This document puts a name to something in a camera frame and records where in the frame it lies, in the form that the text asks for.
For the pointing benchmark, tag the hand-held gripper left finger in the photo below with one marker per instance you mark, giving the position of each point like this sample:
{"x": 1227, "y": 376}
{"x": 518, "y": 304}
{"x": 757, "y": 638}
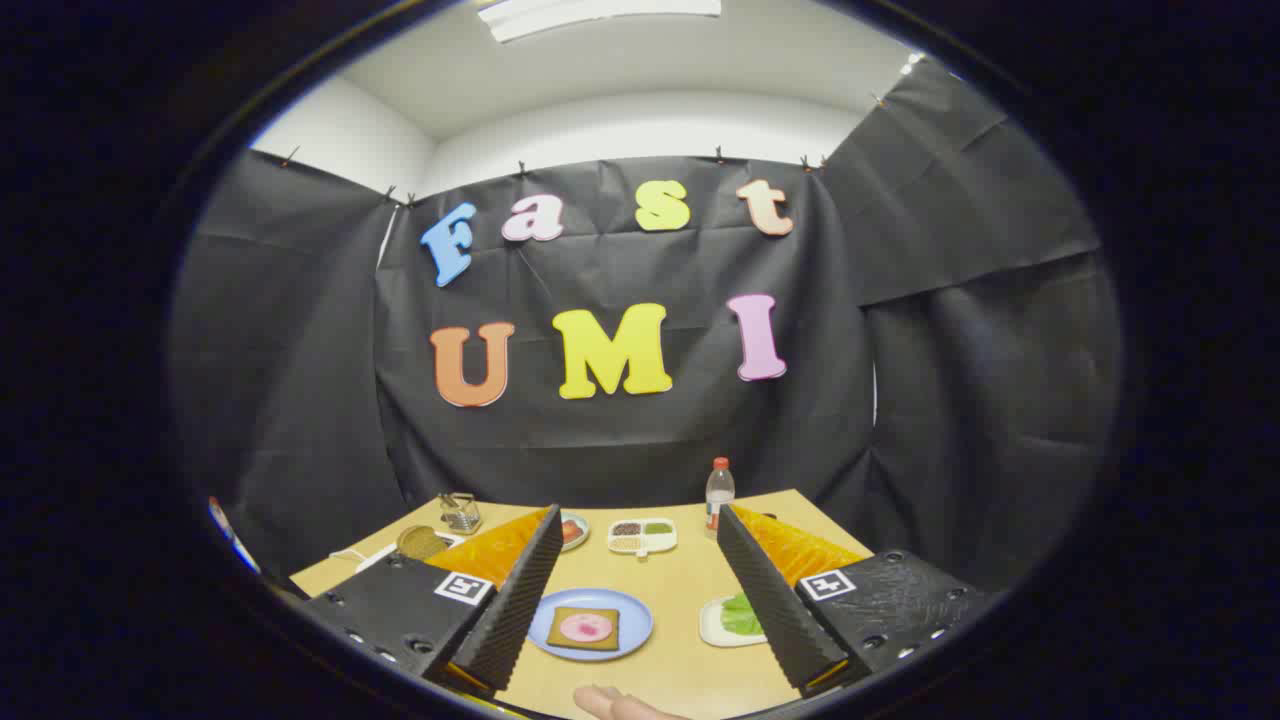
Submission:
{"x": 520, "y": 600}

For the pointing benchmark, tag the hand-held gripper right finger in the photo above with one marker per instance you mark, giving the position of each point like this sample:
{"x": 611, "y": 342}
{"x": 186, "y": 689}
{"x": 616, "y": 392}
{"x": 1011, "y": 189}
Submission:
{"x": 770, "y": 610}

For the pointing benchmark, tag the green lettuce leaf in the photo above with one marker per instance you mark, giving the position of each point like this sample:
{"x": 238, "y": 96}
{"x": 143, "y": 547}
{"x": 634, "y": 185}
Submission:
{"x": 740, "y": 615}

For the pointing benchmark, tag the brown toast slice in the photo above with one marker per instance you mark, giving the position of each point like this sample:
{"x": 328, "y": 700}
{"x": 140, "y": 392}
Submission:
{"x": 422, "y": 542}

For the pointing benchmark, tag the square bread slice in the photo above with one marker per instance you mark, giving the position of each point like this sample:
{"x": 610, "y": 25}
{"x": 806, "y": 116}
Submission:
{"x": 556, "y": 638}

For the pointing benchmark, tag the white square plate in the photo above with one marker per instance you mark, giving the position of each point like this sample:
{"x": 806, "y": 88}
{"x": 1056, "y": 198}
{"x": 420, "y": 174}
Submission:
{"x": 712, "y": 628}

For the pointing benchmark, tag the pink ham slice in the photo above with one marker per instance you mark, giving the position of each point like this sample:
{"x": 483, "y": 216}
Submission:
{"x": 585, "y": 627}

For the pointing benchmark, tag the red tomato slice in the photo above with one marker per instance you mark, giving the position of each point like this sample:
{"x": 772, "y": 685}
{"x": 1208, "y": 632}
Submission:
{"x": 570, "y": 531}

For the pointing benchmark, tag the pale green round plate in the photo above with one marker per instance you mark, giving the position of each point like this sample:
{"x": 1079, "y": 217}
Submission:
{"x": 582, "y": 524}

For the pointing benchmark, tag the light blue round plate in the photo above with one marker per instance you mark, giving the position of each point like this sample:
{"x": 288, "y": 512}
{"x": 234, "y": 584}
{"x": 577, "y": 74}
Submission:
{"x": 635, "y": 625}

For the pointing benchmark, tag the clear bottle with red cap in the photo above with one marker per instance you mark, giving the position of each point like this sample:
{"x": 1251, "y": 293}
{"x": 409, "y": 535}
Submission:
{"x": 719, "y": 495}

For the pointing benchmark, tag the white divided seasoning tray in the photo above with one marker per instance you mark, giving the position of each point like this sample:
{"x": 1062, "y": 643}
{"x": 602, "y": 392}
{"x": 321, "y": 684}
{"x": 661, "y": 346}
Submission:
{"x": 642, "y": 545}

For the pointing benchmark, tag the white toaster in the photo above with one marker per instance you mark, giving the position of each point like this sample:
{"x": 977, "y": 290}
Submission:
{"x": 385, "y": 553}

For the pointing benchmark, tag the red white blue object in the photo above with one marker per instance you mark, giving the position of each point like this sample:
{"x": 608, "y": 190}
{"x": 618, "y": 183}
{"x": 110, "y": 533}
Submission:
{"x": 232, "y": 535}

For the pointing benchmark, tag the white ceiling light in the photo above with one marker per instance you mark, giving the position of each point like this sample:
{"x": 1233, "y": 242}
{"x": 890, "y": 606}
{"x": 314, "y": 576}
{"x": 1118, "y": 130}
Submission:
{"x": 600, "y": 14}

